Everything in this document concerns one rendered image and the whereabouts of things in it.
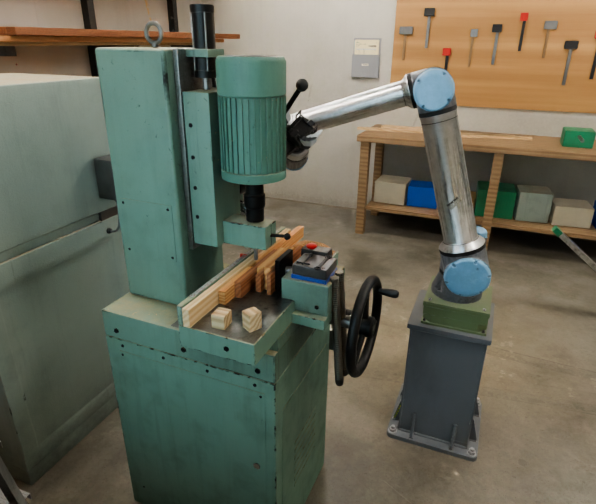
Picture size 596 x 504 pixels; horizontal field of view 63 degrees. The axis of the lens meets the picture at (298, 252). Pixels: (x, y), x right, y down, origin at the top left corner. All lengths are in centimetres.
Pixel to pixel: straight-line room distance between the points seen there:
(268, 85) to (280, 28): 371
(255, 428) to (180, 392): 25
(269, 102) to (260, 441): 92
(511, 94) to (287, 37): 204
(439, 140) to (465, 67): 294
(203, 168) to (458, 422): 144
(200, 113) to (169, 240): 37
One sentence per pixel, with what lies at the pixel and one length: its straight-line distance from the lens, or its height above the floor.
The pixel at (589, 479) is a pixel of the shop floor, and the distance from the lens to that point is 235.
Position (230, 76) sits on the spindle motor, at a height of 146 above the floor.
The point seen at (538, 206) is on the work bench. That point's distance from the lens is 422.
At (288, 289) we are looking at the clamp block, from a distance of 130.
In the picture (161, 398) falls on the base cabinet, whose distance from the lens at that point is 160.
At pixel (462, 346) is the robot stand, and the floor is 49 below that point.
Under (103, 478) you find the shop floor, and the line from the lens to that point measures 217.
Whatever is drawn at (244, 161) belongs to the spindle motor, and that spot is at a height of 126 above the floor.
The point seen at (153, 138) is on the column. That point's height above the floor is 130.
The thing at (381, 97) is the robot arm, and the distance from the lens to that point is 171.
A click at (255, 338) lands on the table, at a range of 116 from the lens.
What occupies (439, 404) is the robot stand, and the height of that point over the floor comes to 20.
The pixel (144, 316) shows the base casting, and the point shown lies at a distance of 149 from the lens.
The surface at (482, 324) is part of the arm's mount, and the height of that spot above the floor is 60.
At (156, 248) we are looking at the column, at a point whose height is 98.
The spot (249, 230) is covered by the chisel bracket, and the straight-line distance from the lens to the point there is 136.
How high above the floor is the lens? 154
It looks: 24 degrees down
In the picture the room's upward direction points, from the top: 1 degrees clockwise
